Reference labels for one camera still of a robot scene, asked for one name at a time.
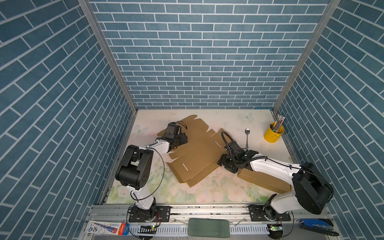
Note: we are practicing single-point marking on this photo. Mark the blue black pliers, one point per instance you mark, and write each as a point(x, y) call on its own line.
point(321, 226)

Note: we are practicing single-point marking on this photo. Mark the brown cardboard box sheet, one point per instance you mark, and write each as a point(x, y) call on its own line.
point(265, 181)

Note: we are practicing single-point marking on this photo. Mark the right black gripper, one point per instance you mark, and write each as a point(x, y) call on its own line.
point(222, 160)

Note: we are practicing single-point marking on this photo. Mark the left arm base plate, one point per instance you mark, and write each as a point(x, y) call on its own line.
point(159, 214)

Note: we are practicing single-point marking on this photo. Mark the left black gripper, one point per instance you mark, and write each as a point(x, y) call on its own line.
point(184, 139)

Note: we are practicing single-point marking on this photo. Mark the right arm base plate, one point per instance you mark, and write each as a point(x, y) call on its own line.
point(260, 213)

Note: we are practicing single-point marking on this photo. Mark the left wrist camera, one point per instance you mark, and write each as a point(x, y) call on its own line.
point(173, 131)

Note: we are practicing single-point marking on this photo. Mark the coloured pencils bundle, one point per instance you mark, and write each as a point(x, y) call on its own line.
point(278, 123)

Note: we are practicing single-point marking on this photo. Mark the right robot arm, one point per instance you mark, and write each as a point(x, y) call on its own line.
point(311, 192)

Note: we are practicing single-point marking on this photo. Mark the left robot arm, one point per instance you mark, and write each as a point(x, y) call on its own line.
point(133, 173)

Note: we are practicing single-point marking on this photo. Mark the green rectangular pad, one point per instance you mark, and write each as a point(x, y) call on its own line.
point(208, 228)

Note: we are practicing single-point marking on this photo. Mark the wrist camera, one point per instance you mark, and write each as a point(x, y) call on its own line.
point(235, 148)
point(173, 131)

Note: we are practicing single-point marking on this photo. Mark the white printed package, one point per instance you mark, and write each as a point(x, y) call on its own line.
point(107, 228)

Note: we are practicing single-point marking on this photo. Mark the yellow pencil cup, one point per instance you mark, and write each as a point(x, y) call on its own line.
point(270, 136)

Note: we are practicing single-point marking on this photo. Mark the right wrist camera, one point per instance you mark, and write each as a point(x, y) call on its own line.
point(235, 148)

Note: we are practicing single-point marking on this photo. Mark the metal spoon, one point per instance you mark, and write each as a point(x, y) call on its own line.
point(247, 132)

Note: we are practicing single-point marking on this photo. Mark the aluminium front rail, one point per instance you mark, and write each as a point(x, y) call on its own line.
point(241, 226)

